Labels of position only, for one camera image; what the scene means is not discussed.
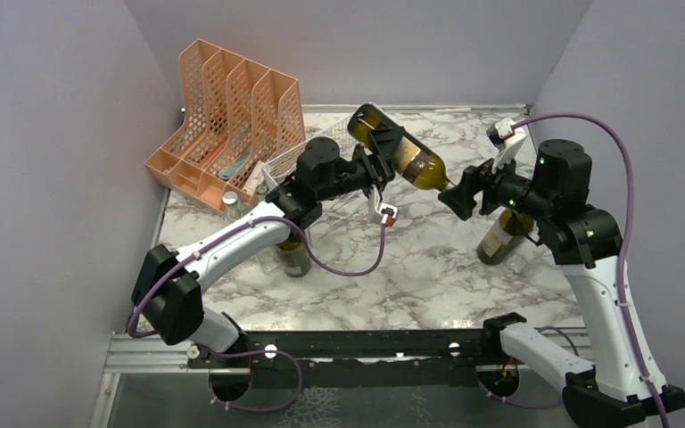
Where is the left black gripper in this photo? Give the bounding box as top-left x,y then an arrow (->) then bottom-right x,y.
318,128 -> 405,203

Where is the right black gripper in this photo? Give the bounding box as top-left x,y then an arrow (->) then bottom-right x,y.
440,144 -> 555,221

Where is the green wine bottle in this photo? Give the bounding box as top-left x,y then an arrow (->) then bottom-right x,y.
274,235 -> 311,278
347,103 -> 453,192
476,209 -> 535,266

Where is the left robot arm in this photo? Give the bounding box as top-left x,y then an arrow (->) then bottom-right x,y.
128,127 -> 405,366

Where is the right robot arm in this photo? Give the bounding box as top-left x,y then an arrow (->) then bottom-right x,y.
439,139 -> 685,427

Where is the clear glass bottle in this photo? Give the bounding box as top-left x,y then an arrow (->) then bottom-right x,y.
222,191 -> 245,224

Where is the orange plastic file organizer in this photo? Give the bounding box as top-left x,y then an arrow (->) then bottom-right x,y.
144,39 -> 306,213

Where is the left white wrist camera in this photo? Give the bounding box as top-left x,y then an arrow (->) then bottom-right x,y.
367,185 -> 399,227

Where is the white wire wine rack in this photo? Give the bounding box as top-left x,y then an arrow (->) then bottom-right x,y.
261,112 -> 359,191

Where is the black metal base rail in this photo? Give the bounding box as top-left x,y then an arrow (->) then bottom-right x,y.
105,327 -> 604,391

